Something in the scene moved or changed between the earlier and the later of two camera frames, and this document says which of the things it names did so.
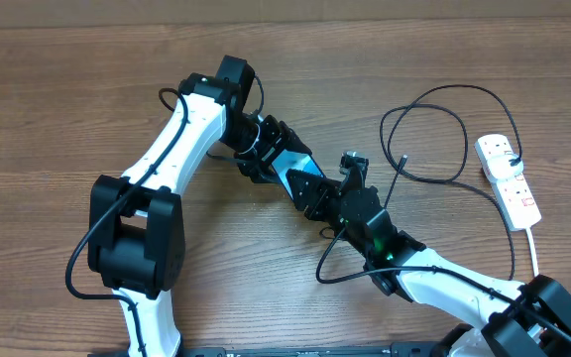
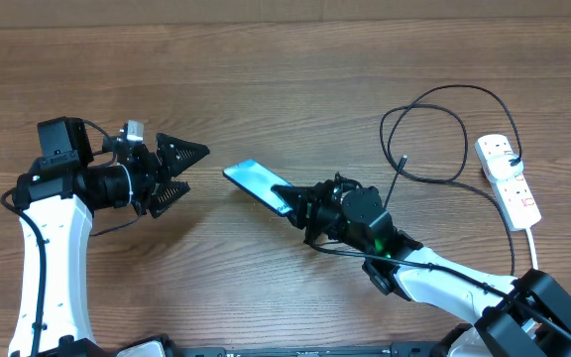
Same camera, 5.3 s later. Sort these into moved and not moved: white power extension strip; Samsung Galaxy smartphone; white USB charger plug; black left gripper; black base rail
Moved: black left gripper; Samsung Galaxy smartphone
Not moved: black base rail; white power extension strip; white USB charger plug
